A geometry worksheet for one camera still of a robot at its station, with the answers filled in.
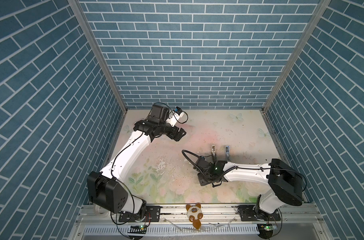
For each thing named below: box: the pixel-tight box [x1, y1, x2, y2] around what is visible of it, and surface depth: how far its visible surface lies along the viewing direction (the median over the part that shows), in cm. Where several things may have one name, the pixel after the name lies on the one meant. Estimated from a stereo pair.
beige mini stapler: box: [211, 144, 216, 158], surface depth 96 cm
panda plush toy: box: [185, 202, 204, 230], surface depth 72 cm
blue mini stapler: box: [225, 145, 231, 162], surface depth 96 cm
